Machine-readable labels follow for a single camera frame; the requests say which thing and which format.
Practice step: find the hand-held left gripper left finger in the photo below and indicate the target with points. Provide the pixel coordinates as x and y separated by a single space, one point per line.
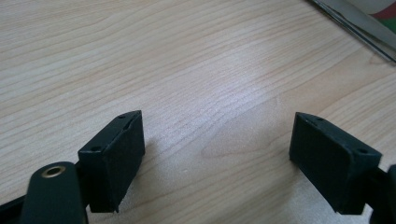
112 161

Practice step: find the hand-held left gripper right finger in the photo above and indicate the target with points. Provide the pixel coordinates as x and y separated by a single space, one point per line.
330 161

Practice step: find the red and green mat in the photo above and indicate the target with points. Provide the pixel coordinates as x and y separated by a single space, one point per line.
385 14

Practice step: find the grey metal rail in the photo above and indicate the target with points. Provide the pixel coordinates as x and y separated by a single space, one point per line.
361 21

